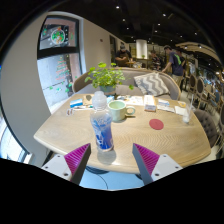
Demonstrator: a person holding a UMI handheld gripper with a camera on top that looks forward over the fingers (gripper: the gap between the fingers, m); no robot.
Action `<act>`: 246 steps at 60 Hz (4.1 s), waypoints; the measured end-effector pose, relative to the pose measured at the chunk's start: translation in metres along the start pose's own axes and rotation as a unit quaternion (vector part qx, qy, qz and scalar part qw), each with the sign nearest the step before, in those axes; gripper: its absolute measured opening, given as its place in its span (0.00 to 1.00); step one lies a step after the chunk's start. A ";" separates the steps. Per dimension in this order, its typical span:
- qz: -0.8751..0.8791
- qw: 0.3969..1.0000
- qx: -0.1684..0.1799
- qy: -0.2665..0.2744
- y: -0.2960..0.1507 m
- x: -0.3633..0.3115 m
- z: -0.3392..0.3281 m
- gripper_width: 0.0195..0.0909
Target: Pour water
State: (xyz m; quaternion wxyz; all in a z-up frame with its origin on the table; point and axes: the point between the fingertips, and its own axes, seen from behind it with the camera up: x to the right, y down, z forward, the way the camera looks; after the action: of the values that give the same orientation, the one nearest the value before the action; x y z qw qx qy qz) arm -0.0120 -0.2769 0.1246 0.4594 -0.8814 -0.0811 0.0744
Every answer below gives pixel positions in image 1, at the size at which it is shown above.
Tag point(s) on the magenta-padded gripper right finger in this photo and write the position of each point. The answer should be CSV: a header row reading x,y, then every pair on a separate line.
x,y
163,165

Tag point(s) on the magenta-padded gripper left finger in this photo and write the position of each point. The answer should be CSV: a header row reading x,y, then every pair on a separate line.
x,y
61,165

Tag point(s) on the clear blue-labelled water bottle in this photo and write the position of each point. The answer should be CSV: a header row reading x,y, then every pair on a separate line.
x,y
101,128

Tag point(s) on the flat round red coaster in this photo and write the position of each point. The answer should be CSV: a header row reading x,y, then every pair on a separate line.
x,y
156,124

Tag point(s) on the silver pill blister pack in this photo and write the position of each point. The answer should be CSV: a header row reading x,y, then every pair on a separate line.
x,y
69,112

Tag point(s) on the clear plastic cup with straw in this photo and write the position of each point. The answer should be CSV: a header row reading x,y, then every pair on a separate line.
x,y
186,115

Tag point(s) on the white paper napkin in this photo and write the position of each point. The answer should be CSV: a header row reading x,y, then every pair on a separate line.
x,y
180,110

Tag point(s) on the grey tufted chair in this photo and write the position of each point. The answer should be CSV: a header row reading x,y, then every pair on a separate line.
x,y
206,125

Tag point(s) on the white pen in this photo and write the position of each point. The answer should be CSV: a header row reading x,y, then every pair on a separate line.
x,y
82,107

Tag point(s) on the small white orange box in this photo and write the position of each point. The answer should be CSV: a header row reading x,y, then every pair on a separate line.
x,y
150,103

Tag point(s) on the blue and white box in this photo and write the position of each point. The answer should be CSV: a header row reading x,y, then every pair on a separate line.
x,y
76,103
110,99

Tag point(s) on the yellow square card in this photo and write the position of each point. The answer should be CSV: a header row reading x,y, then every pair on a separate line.
x,y
182,104

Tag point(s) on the brown paper bag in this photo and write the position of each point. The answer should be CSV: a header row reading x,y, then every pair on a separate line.
x,y
88,100

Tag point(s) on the printed paper leaflet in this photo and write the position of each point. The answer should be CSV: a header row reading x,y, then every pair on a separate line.
x,y
135,100

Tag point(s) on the pale green mug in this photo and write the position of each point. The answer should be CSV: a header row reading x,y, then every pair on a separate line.
x,y
116,110

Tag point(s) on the grey white chevron cushion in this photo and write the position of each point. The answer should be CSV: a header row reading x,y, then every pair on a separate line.
x,y
151,84

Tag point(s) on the group of dining chairs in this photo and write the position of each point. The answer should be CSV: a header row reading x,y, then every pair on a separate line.
x,y
200,87

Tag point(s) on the grey curved sofa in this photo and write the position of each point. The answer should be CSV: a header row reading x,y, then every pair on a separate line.
x,y
131,76

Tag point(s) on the green potted plant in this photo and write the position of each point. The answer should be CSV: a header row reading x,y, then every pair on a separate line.
x,y
106,77

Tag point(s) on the white round pillar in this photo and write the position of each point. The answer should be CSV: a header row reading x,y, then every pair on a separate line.
x,y
141,49

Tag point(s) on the framed food poster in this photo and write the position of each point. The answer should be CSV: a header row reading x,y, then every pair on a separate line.
x,y
58,35

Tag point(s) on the group of ceiling spotlights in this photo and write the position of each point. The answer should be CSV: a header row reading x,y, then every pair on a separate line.
x,y
117,7

